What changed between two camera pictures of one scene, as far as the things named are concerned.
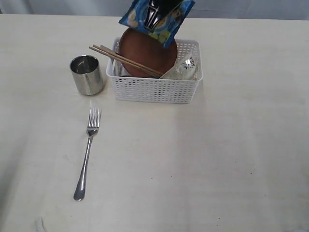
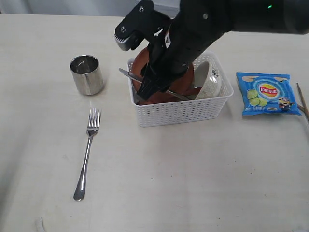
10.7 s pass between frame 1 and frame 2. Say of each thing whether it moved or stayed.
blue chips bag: moved
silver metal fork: stayed
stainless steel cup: stayed
